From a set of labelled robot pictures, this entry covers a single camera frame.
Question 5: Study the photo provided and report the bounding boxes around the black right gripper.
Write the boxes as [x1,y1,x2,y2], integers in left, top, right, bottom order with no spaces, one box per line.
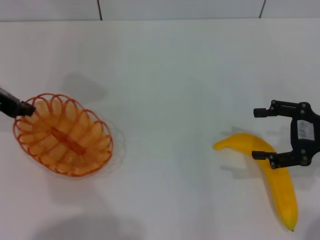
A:
[251,99,320,171]

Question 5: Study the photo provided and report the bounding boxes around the yellow banana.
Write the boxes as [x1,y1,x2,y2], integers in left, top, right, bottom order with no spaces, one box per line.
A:
[213,132,299,232]

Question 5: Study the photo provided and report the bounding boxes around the orange plastic woven basket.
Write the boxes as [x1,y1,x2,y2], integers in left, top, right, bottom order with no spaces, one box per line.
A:
[12,93,115,178]

